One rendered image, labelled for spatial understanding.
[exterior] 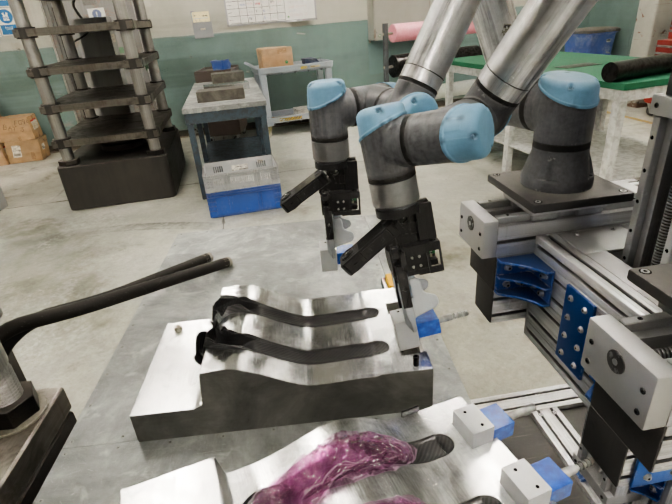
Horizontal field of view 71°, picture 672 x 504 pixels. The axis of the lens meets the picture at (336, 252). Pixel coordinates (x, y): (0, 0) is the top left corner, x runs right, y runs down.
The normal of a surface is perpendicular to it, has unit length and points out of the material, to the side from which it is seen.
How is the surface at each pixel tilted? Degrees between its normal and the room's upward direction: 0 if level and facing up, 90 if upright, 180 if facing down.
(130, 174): 90
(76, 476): 0
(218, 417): 90
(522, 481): 0
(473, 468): 0
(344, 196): 90
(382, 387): 90
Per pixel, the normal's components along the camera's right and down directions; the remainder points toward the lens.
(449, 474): -0.07, -0.89
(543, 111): -0.91, 0.25
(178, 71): 0.21, 0.43
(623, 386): -0.99, 0.13
